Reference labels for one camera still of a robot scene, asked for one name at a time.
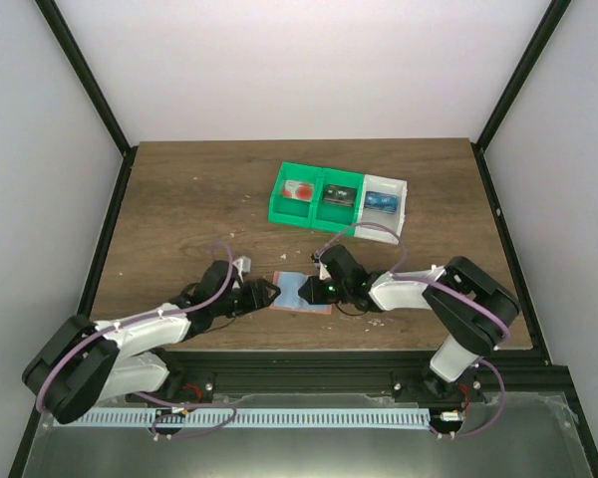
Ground pink card holder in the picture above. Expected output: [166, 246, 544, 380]
[270, 271, 332, 315]

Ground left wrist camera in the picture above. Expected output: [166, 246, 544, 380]
[232, 256, 252, 282]

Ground light blue cable duct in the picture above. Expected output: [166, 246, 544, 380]
[70, 407, 431, 431]

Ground black card in bin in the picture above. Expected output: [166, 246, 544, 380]
[322, 184, 357, 207]

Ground black aluminium frame rail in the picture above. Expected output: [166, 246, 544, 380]
[156, 350, 575, 406]

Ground white bin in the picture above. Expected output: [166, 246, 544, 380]
[354, 174, 408, 244]

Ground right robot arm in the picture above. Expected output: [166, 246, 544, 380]
[298, 245, 521, 398]

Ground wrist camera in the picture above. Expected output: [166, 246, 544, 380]
[232, 256, 252, 282]
[311, 252, 331, 281]

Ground right black frame post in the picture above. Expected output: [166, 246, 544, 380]
[473, 0, 574, 150]

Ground left black frame post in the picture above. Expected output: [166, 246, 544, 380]
[33, 0, 134, 156]

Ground red white card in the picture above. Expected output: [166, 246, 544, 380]
[281, 179, 315, 202]

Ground black frame post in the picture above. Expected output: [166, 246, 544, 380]
[33, 0, 134, 156]
[473, 0, 574, 150]

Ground middle green bin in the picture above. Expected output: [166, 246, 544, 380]
[311, 168, 365, 233]

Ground green bin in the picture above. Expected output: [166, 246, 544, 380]
[268, 162, 323, 228]
[311, 168, 365, 233]

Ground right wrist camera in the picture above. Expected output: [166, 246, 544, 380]
[311, 252, 331, 281]

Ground blue card in bin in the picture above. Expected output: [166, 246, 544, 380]
[364, 191, 399, 214]

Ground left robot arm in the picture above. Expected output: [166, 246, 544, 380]
[22, 257, 281, 424]

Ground left green bin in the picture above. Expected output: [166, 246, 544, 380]
[268, 162, 323, 228]

